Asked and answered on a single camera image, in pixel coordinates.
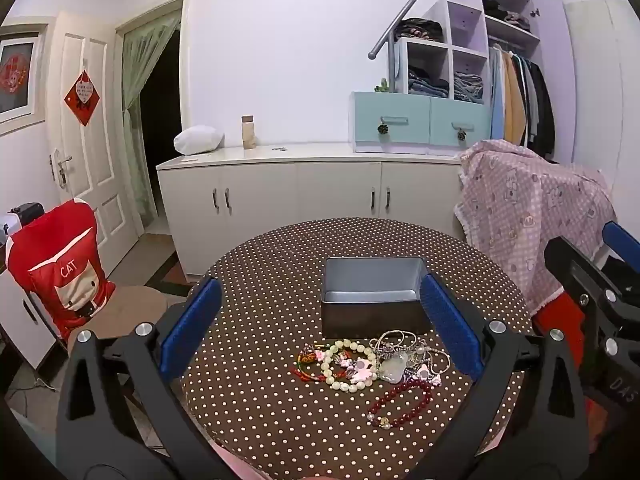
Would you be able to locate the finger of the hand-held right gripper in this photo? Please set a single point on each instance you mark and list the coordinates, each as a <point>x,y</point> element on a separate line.
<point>575,270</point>
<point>620,237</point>

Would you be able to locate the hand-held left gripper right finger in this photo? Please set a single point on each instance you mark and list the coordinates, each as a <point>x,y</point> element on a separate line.
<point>450,330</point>

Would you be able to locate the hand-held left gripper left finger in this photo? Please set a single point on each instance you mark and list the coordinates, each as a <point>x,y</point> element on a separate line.
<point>192,325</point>

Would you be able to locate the white jade pendant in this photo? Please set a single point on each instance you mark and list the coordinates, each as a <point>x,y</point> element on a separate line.
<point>393,369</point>

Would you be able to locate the rectangular metal tin box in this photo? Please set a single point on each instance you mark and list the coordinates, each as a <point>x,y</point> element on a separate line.
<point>370,315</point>

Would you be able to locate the pink flower charm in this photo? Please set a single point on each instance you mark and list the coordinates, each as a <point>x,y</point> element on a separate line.
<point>360,367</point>

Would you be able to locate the red and white cloth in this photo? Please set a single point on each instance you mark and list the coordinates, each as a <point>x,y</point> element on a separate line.
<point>555,320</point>

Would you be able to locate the brown round chair seat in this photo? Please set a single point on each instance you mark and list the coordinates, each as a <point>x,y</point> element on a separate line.
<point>135,305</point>

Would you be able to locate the pink printed blanket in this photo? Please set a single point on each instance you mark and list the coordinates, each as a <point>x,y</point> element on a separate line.
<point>520,200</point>

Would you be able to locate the brown polka dot tablecloth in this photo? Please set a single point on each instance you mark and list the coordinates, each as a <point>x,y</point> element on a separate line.
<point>280,270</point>

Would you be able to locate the white sideboard cabinet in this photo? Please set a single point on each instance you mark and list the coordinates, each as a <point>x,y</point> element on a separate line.
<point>260,195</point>

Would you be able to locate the row of hanging clothes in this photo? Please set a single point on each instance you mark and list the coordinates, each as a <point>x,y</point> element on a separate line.
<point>515,100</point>

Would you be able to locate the white bag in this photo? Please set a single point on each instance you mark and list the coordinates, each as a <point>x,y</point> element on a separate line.
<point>197,140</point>

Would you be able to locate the white panel door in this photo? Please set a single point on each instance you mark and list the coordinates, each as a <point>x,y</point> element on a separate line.
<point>95,160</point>

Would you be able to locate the beige bottle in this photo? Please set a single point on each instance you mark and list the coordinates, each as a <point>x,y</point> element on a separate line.
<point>248,134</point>

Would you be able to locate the white open wardrobe shelf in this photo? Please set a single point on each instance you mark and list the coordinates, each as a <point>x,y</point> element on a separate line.
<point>552,50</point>

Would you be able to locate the black box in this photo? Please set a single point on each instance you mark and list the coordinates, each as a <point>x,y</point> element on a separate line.
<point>27,211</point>

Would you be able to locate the grey folded clothes pile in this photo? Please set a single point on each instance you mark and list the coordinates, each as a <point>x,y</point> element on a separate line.
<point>469,87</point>

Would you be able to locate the teal drawer unit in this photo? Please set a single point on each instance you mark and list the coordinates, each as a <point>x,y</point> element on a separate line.
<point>390,110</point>

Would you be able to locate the blue jeans pile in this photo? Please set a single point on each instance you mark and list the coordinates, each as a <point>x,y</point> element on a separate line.
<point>427,84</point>

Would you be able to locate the dark clothes on shelf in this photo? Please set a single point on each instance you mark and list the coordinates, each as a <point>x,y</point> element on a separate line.
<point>505,15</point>

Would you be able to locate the small green plant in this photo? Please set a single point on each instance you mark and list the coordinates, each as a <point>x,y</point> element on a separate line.
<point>382,86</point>

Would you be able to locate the red diamond door decoration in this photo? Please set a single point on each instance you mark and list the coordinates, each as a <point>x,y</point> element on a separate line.
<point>82,97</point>

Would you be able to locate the green curtain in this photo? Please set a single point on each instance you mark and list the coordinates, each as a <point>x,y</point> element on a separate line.
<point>137,60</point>

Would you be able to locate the dark folded clothes pile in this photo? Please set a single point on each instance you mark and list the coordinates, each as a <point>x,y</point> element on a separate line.
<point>417,29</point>

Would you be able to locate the grey metal handrail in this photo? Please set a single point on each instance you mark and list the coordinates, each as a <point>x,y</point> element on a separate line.
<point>405,10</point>

